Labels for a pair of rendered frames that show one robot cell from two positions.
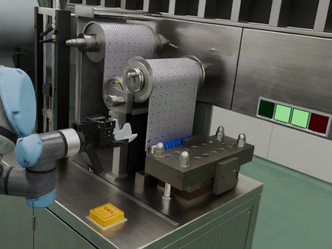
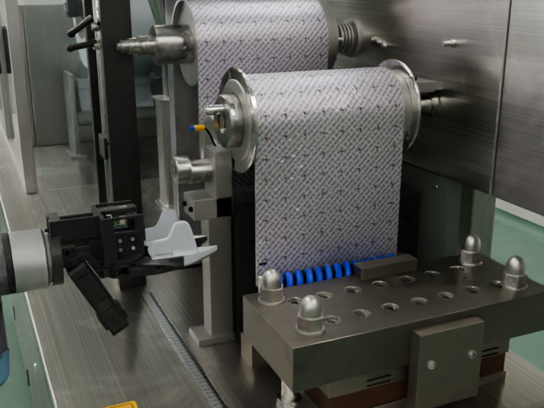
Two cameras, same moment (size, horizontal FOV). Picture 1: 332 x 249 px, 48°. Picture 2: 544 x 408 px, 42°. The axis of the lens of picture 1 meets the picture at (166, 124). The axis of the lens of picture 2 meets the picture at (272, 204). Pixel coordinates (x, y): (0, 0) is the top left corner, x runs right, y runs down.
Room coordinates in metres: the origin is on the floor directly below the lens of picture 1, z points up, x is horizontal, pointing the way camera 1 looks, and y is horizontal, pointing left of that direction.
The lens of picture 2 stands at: (0.32, -0.34, 1.44)
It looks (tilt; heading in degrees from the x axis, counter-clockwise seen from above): 18 degrees down; 24
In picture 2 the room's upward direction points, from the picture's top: straight up
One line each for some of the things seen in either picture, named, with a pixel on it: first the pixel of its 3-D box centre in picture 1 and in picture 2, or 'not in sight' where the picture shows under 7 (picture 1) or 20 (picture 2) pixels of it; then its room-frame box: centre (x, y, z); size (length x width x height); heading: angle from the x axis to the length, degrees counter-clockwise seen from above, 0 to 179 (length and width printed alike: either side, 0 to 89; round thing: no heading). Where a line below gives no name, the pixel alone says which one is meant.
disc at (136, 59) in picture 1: (137, 79); (236, 120); (1.20, 0.11, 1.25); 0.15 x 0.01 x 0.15; 48
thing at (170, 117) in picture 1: (172, 119); (330, 214); (1.25, -0.02, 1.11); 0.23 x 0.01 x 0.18; 138
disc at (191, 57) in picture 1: (188, 74); (392, 108); (1.39, -0.07, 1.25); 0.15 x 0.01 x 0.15; 48
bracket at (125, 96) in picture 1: (118, 136); (208, 247); (1.20, 0.16, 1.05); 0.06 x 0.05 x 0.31; 138
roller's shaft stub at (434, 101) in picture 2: not in sight; (412, 105); (1.42, -0.09, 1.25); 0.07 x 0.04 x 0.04; 138
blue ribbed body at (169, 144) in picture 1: (175, 144); (339, 274); (1.24, -0.04, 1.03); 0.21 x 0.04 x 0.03; 138
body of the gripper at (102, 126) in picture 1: (92, 134); (97, 244); (1.00, 0.20, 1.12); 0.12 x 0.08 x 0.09; 138
